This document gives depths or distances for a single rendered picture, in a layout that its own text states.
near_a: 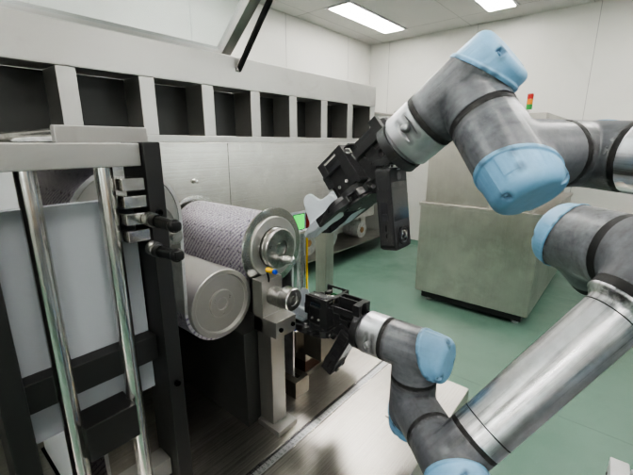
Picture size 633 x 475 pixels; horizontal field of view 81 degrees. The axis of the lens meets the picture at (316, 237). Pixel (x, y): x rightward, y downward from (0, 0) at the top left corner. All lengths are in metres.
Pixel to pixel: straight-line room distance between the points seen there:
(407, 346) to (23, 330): 0.48
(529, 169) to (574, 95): 4.63
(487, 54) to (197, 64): 0.71
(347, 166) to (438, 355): 0.31
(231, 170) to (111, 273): 0.67
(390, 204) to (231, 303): 0.33
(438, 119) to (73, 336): 0.45
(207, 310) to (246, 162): 0.53
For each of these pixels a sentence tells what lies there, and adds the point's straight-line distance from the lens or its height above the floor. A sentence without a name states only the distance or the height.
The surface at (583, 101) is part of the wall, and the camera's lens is 5.01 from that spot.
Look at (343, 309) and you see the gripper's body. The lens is 0.68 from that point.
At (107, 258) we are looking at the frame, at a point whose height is 1.33.
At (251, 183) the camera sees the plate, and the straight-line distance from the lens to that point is 1.08.
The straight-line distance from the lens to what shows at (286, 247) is 0.70.
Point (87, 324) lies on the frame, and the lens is 0.45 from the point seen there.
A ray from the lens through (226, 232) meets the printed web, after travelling 0.71.
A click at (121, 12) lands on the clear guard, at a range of 0.95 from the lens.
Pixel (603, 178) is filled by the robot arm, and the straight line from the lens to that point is 0.50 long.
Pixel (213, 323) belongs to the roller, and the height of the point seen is 1.14.
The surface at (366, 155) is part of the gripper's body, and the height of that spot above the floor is 1.42.
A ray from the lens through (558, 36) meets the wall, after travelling 5.15.
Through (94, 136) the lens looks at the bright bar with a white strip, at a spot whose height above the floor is 1.45.
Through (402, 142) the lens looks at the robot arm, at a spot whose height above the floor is 1.44.
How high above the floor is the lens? 1.44
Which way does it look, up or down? 14 degrees down
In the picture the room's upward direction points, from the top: straight up
